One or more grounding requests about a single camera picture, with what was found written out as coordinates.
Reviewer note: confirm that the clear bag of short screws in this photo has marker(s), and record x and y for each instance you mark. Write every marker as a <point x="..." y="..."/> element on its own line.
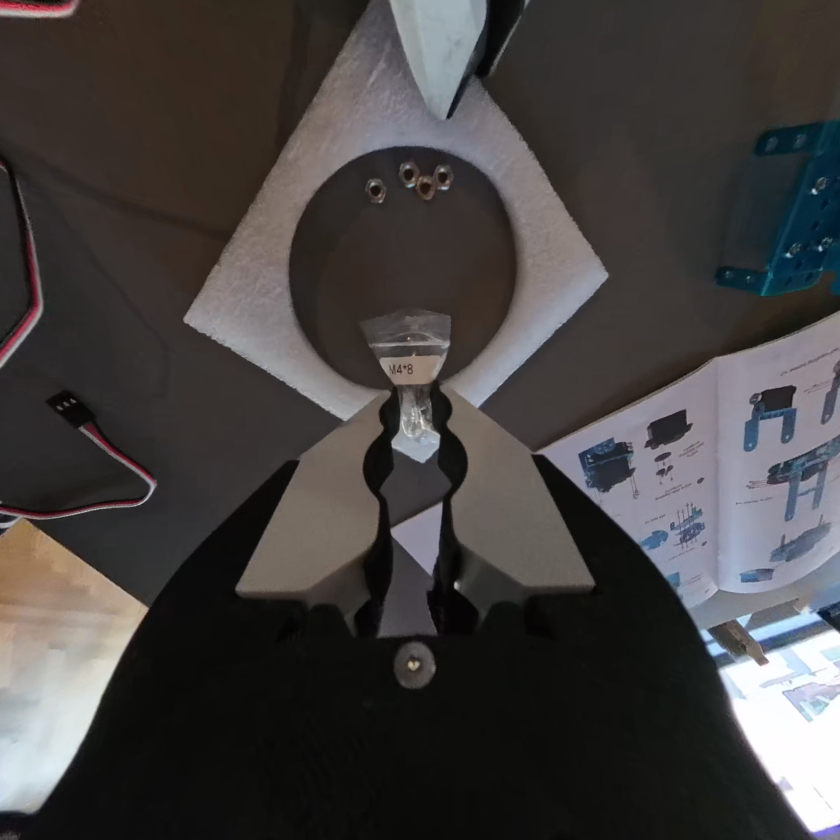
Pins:
<point x="407" y="371"/>

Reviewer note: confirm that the dark desk with wooden edge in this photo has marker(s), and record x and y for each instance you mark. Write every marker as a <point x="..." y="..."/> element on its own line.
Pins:
<point x="98" y="131"/>

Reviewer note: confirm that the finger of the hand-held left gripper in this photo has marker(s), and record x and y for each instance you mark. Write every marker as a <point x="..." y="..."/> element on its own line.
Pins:
<point x="502" y="26"/>
<point x="436" y="39"/>

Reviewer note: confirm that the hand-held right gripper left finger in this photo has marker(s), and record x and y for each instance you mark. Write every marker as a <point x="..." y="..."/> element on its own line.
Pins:
<point x="315" y="525"/>

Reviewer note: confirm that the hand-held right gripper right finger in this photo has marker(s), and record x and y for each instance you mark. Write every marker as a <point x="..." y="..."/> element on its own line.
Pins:
<point x="518" y="525"/>

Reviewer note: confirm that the white foam square with hole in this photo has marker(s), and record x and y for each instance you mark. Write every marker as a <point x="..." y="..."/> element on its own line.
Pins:
<point x="262" y="275"/>

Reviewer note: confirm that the silver hex nut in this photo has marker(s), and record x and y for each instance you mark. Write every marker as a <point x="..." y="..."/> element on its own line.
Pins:
<point x="408" y="174"/>
<point x="444" y="176"/>
<point x="375" y="190"/>
<point x="425" y="189"/>

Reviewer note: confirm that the open instruction booklet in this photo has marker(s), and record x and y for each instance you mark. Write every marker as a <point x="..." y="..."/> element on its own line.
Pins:
<point x="722" y="426"/>

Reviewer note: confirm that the blue metal bracket assembly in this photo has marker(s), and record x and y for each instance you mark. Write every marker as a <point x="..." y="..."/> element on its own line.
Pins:
<point x="787" y="249"/>

